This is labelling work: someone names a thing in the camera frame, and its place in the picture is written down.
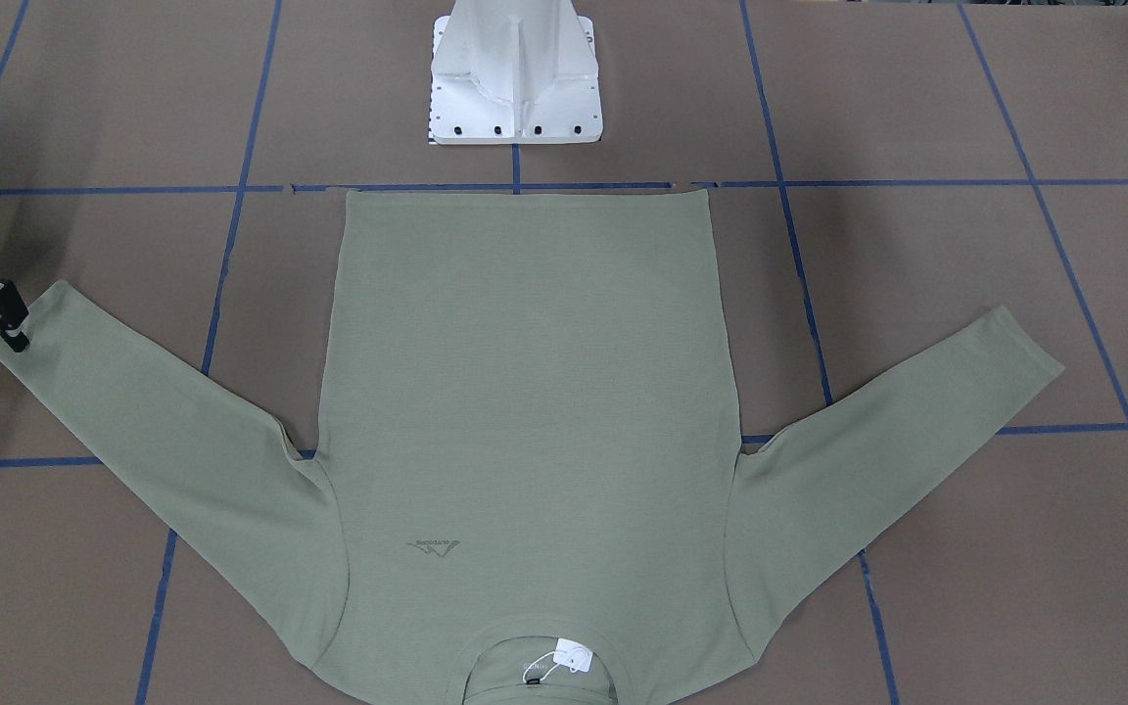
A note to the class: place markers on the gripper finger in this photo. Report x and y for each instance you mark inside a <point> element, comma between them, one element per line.
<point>13,313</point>

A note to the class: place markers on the olive green long-sleeve shirt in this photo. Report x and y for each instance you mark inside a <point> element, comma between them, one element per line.
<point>528,429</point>

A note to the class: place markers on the white paper shirt tag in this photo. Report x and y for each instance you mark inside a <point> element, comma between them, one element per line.
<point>571,655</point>

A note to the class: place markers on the white camera mast pedestal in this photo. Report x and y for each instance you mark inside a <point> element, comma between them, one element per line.
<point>514,72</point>

